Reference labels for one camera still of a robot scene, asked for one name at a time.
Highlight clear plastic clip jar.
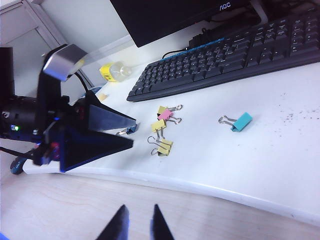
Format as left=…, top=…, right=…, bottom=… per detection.
left=99, top=60, right=134, bottom=84

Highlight pink binder clip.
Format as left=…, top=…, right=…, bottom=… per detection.
left=157, top=110, right=183, bottom=125

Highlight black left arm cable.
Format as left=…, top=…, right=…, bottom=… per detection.
left=0, top=70, right=91, bottom=175

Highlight white raised desk board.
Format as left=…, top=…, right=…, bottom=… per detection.
left=21, top=32, right=320, bottom=227

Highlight silver monitor stand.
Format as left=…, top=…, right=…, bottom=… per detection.
left=249, top=0, right=269, bottom=25

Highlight black computer keyboard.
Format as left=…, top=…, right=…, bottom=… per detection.
left=126, top=7, right=320, bottom=103

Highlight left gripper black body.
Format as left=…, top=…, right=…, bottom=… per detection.
left=32, top=89, right=91, bottom=174

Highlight yellow binder clip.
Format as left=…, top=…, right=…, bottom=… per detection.
left=150, top=119, right=168, bottom=141
left=147, top=135, right=174, bottom=158
left=156, top=104, right=184, bottom=118

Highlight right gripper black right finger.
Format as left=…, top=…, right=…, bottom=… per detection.
left=149, top=203, right=176, bottom=240

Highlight grey office partition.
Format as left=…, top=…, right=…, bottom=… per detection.
left=0, top=0, right=133, bottom=76

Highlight light blue binder clip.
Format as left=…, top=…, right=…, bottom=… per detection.
left=115, top=126, right=138, bottom=136

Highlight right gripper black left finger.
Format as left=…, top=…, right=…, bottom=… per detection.
left=95, top=204, right=131, bottom=240

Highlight teal binder clip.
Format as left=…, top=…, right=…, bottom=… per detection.
left=218, top=112, right=254, bottom=133

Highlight black AOC monitor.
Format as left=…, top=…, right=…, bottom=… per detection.
left=109, top=0, right=253, bottom=49

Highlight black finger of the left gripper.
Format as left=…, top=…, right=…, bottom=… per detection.
left=59, top=125, right=135, bottom=174
left=85, top=89, right=138, bottom=132

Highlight black cables behind keyboard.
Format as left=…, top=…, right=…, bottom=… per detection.
left=161, top=26, right=227, bottom=60

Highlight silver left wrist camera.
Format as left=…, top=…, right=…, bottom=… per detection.
left=41, top=43, right=87, bottom=83

